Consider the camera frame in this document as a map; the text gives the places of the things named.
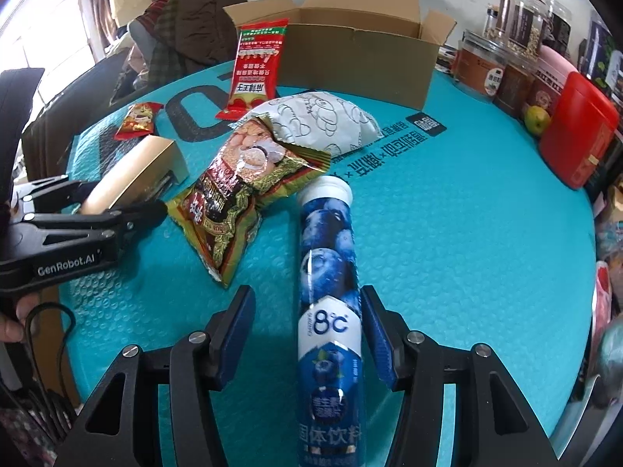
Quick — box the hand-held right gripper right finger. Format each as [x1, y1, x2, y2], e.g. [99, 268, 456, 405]
[359, 284, 577, 467]

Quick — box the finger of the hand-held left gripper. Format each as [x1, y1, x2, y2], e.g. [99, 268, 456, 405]
[9, 175, 98, 213]
[10, 201, 169, 256]

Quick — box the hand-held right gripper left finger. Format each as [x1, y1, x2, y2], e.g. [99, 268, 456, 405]
[53, 286, 256, 467]

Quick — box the small gold box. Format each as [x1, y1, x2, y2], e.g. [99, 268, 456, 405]
[80, 136, 190, 216]

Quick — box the blue tablet tube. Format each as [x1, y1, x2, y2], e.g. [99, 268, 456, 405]
[297, 175, 366, 467]

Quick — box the gold brown snack bag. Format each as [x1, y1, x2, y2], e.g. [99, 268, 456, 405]
[166, 113, 332, 290]

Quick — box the red gold figure-print packet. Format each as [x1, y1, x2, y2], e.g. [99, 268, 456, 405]
[114, 102, 163, 140]

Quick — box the long red snack packet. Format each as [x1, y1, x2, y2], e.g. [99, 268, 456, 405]
[215, 17, 290, 122]

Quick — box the white line-print packet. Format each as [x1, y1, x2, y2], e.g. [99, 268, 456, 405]
[242, 88, 383, 158]

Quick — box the cardboard box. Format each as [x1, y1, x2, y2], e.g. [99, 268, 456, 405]
[223, 0, 457, 112]

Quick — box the person's left hand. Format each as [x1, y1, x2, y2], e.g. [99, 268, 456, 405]
[0, 309, 24, 344]

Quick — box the teal bubble mat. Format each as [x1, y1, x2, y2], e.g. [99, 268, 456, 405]
[58, 56, 597, 467]

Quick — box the green plaid garment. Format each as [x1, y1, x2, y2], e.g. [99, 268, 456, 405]
[148, 7, 183, 91]

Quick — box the brown curtain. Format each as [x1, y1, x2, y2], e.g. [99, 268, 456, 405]
[78, 0, 105, 66]

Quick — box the dark floral cloth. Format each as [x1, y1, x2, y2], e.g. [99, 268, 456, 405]
[0, 399, 54, 467]

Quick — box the red plaid garment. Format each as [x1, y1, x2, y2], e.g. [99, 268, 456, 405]
[135, 0, 169, 35]

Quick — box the brown jacket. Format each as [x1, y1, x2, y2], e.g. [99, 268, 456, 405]
[172, 0, 249, 66]

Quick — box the pink plastic package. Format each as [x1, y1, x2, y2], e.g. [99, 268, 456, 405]
[596, 260, 616, 332]

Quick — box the green fruit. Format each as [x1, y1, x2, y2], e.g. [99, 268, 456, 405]
[523, 105, 552, 136]

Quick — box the red canister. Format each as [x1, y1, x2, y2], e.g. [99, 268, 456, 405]
[539, 72, 620, 190]

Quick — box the pink bottle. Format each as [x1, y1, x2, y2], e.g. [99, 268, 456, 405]
[528, 46, 575, 112]

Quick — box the group of clear food jars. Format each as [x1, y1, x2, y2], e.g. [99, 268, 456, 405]
[455, 0, 572, 118]

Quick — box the black printed package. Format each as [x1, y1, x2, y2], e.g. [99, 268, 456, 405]
[579, 22, 623, 103]

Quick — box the black cable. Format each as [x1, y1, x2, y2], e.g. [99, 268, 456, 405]
[24, 304, 79, 439]

